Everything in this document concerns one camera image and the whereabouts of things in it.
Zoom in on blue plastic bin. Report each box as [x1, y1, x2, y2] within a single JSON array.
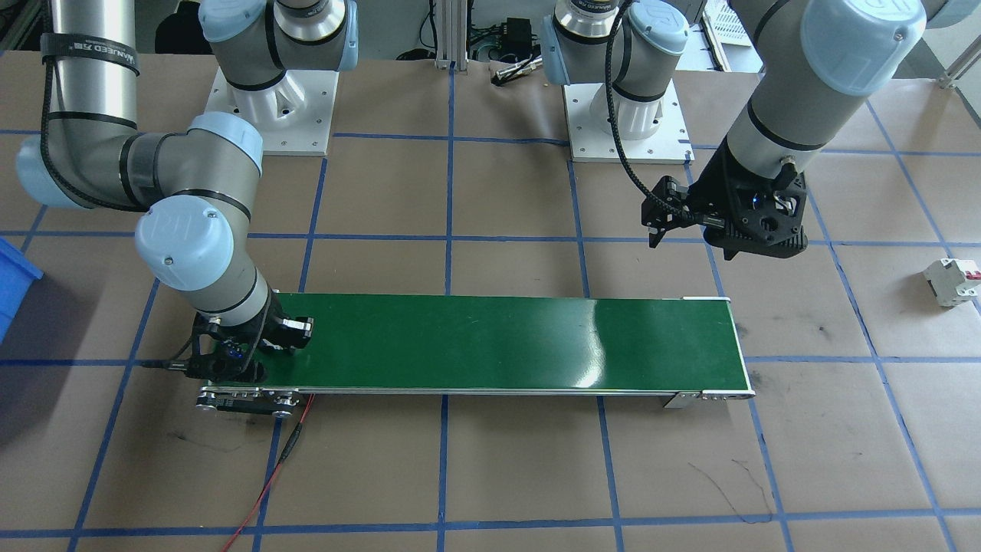
[[0, 236, 44, 343]]

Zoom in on white circuit breaker red switch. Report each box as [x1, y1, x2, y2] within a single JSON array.
[[924, 257, 981, 308]]

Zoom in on white perforated tray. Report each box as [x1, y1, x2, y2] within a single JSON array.
[[701, 0, 756, 47]]

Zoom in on small red-lit sensor module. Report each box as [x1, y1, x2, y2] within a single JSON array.
[[221, 393, 315, 552]]

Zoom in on aluminium extrusion bar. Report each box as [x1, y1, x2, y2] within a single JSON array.
[[927, 57, 981, 89]]

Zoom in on silver metal connector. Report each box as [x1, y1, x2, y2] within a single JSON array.
[[494, 55, 545, 85]]

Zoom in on green conveyor belt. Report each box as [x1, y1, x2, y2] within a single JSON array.
[[195, 290, 756, 419]]

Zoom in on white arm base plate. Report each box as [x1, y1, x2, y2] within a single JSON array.
[[203, 65, 340, 156], [563, 77, 694, 164]]

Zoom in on black power supply box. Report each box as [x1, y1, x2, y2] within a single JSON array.
[[498, 17, 537, 53]]

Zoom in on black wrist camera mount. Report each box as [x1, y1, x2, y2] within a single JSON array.
[[264, 314, 315, 355], [640, 175, 702, 250]]

